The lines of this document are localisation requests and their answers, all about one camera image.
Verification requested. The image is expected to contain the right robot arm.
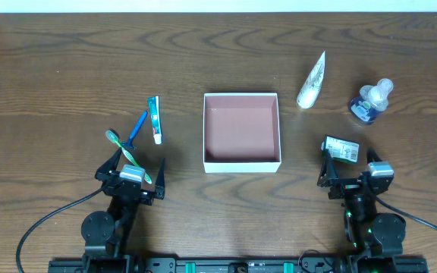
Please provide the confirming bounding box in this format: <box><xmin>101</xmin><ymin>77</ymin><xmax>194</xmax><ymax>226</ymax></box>
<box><xmin>317</xmin><ymin>149</ymin><xmax>406</xmax><ymax>272</ymax></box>

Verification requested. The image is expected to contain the blue disposable razor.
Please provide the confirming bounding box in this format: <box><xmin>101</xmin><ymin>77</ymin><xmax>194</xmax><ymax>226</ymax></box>
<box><xmin>121</xmin><ymin>111</ymin><xmax>148</xmax><ymax>150</ymax></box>

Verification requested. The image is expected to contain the green toothpaste tube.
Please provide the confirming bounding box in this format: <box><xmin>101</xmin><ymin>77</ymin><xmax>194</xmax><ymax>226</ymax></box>
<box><xmin>147</xmin><ymin>96</ymin><xmax>162</xmax><ymax>145</ymax></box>

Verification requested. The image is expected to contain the green and white soap packet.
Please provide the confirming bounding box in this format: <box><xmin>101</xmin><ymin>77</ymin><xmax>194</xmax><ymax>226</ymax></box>
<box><xmin>321</xmin><ymin>136</ymin><xmax>360</xmax><ymax>164</ymax></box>

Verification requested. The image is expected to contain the white box with pink interior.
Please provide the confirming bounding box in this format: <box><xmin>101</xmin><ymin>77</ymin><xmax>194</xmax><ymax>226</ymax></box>
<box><xmin>203</xmin><ymin>93</ymin><xmax>281</xmax><ymax>174</ymax></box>

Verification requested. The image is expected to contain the black mounting rail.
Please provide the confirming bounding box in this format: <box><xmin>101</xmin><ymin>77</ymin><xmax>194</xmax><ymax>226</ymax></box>
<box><xmin>48</xmin><ymin>254</ymin><xmax>429</xmax><ymax>273</ymax></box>

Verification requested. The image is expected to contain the blue bottle with clear cap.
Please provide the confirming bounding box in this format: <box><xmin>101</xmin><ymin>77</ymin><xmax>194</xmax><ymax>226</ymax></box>
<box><xmin>348</xmin><ymin>78</ymin><xmax>394</xmax><ymax>124</ymax></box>

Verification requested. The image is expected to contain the white floral lotion tube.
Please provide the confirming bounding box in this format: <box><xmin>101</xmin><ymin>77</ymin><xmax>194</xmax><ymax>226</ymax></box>
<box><xmin>296</xmin><ymin>52</ymin><xmax>325</xmax><ymax>109</ymax></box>

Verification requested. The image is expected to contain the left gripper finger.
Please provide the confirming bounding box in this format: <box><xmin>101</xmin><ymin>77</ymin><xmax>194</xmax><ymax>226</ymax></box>
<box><xmin>156</xmin><ymin>159</ymin><xmax>165</xmax><ymax>188</ymax></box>
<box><xmin>96</xmin><ymin>148</ymin><xmax>122</xmax><ymax>175</ymax></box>

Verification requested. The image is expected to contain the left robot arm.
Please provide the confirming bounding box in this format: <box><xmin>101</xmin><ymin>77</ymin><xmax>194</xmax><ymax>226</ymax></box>
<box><xmin>81</xmin><ymin>149</ymin><xmax>165</xmax><ymax>272</ymax></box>

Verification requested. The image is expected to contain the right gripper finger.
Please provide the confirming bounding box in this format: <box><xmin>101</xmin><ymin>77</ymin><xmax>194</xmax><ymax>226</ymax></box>
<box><xmin>317</xmin><ymin>151</ymin><xmax>338</xmax><ymax>186</ymax></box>
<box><xmin>366</xmin><ymin>148</ymin><xmax>381</xmax><ymax>164</ymax></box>

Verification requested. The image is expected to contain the green and white toothbrush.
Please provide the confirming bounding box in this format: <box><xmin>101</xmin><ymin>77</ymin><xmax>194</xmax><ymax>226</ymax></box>
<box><xmin>105</xmin><ymin>130</ymin><xmax>152</xmax><ymax>185</ymax></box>

